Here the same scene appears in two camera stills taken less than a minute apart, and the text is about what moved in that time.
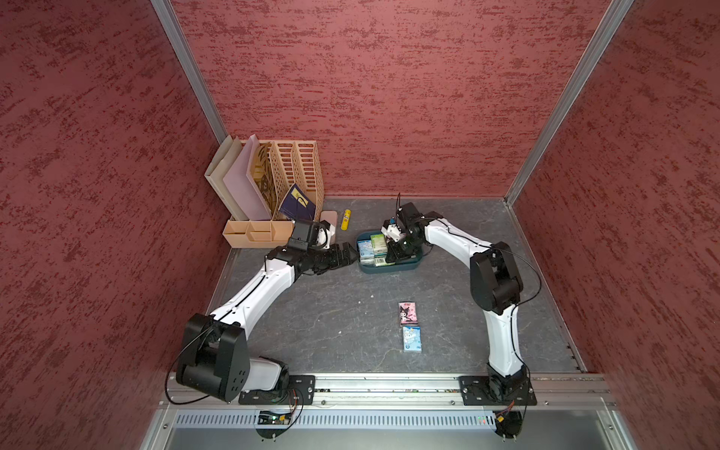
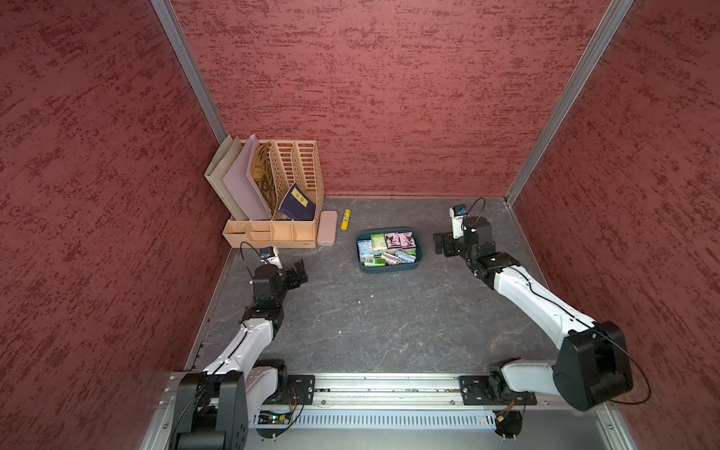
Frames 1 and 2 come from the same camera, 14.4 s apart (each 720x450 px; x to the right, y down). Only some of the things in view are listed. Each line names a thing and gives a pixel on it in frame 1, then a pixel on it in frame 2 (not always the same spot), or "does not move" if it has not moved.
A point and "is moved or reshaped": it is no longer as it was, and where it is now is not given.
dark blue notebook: (298, 203) does not move
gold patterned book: (262, 177) does not move
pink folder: (241, 189) does not move
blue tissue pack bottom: (412, 338) is moved or reshaped
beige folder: (225, 156) does not move
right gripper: (399, 255) to (447, 239)
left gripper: (336, 262) to (302, 278)
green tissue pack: (380, 245) does not move
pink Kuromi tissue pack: (408, 313) is moved or reshaped
